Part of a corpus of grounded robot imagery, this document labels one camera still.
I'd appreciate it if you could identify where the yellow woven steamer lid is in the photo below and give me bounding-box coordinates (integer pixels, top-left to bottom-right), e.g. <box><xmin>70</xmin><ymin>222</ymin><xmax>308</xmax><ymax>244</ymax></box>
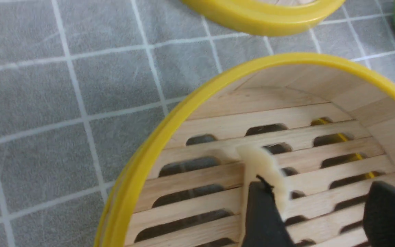
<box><xmin>183</xmin><ymin>0</ymin><xmax>344</xmax><ymax>37</ymax></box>

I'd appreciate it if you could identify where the grey checked tablecloth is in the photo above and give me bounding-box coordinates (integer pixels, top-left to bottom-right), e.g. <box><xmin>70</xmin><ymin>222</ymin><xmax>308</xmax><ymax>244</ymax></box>
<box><xmin>0</xmin><ymin>0</ymin><xmax>395</xmax><ymax>247</ymax></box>

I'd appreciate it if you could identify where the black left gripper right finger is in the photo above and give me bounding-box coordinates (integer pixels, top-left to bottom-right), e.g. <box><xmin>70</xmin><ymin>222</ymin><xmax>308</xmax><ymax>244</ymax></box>
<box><xmin>362</xmin><ymin>181</ymin><xmax>395</xmax><ymax>247</ymax></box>

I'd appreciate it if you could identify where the yellow bamboo steamer tray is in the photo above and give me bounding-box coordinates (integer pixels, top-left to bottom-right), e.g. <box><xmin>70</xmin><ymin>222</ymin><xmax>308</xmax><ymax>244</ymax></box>
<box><xmin>94</xmin><ymin>53</ymin><xmax>395</xmax><ymax>247</ymax></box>

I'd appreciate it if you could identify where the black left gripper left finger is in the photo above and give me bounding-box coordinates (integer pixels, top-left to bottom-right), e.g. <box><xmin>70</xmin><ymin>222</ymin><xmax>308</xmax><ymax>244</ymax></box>
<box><xmin>240</xmin><ymin>175</ymin><xmax>296</xmax><ymax>247</ymax></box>

